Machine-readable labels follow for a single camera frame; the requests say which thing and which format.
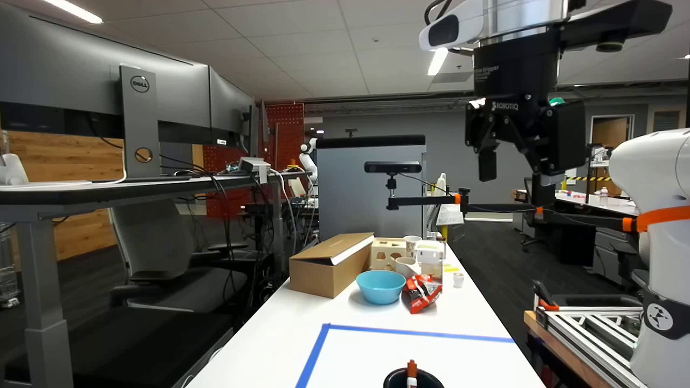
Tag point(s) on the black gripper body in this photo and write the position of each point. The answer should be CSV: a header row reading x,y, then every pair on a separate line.
x,y
549,136

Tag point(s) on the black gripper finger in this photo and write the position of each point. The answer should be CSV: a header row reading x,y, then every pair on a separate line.
x,y
486,164

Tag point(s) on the orange capped marker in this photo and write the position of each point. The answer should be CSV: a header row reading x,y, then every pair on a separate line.
x,y
411,372

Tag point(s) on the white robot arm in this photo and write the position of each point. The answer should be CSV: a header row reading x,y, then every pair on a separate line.
x,y
515,50

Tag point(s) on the black cup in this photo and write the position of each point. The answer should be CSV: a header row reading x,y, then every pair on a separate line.
x,y
400,378

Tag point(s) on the white small box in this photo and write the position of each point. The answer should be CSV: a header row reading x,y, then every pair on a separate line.
x,y
429,256

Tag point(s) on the wooden shape sorter box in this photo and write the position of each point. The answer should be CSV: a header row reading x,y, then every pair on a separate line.
x,y
386,252

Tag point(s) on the white room divider panel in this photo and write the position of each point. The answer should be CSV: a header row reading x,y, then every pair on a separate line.
x,y
356,202

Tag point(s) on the red snack bag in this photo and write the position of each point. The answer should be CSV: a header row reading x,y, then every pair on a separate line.
x,y
421,292

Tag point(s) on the blue bowl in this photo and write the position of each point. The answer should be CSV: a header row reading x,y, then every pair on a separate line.
x,y
381,287

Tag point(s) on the brown cardboard box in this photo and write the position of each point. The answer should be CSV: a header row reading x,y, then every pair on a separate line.
x,y
330,266

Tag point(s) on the blue tape outline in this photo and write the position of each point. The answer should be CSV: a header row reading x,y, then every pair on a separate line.
x,y
362,357

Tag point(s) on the grey office chair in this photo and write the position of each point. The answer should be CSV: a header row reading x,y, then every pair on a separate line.
x,y
162,267

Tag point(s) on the dell monitor back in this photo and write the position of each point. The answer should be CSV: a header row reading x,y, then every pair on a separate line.
x,y
63,80

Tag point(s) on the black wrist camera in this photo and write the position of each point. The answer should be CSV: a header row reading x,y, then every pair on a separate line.
x,y
610,26

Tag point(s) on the aluminium rail base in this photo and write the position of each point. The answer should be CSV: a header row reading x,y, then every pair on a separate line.
x,y
593,338

